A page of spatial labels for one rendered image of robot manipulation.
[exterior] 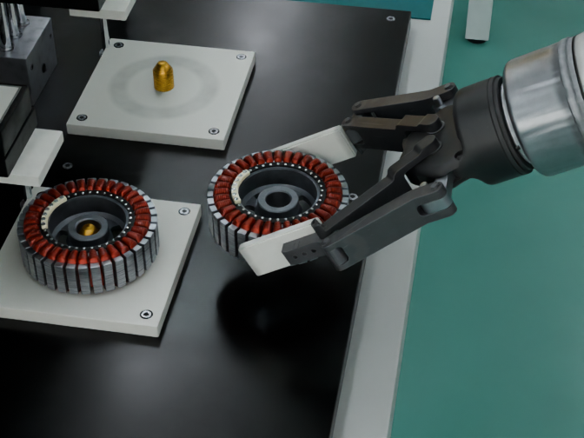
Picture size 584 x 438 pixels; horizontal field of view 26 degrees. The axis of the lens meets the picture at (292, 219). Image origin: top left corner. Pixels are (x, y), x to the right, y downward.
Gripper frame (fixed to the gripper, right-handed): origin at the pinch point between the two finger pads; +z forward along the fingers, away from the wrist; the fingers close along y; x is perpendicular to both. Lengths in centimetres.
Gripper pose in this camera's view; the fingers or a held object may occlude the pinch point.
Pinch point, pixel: (282, 203)
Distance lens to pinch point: 100.4
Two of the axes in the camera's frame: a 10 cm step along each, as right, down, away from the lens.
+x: -5.0, -7.1, -4.9
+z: -8.5, 2.9, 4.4
